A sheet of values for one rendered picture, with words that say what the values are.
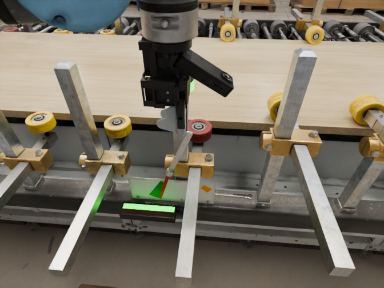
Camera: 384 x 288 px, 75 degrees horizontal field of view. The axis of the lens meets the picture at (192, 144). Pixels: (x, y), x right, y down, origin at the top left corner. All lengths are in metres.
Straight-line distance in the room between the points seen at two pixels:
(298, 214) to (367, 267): 0.94
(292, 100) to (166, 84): 0.28
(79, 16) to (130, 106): 0.67
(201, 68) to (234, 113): 0.40
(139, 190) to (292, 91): 0.51
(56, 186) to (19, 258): 0.86
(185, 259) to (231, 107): 0.51
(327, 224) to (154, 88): 0.38
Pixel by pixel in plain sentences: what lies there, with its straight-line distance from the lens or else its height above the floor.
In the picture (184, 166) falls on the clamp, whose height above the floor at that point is 0.86.
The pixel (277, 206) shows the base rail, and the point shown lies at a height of 0.70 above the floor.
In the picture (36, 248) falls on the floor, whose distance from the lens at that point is 1.74.
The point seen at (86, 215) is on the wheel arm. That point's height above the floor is 0.85.
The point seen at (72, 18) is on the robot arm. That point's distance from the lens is 0.23.
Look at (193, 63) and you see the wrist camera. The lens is 0.44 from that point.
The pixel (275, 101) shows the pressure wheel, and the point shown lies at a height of 0.97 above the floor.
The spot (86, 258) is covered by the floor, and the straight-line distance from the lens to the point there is 1.59.
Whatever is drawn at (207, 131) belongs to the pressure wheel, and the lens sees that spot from 0.72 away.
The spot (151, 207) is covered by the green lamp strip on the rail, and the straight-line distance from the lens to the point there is 0.80.
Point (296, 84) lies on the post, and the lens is 0.56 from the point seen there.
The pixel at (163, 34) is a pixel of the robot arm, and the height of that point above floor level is 1.23.
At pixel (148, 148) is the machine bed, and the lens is 0.97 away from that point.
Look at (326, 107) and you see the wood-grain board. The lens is 0.95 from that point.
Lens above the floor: 1.35
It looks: 40 degrees down
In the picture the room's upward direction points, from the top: straight up
